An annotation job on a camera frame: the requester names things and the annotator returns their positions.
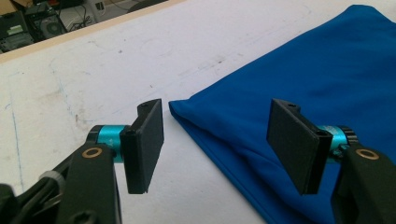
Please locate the black computer tower green label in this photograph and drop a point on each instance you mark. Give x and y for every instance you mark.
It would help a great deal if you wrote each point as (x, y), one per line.
(14, 34)

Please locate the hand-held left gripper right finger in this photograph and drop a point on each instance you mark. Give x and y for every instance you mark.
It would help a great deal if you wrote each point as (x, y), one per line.
(295, 146)

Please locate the black computer tower round fan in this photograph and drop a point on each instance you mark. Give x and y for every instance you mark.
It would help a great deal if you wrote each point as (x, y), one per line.
(49, 26)

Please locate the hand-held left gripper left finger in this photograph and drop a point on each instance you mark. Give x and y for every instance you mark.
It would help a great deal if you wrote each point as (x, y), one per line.
(143, 149)

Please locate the white table mat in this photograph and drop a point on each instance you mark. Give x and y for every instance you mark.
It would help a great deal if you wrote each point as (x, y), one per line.
(109, 71)

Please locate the blue t-shirt white print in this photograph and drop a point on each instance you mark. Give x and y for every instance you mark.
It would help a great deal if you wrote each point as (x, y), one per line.
(311, 77)

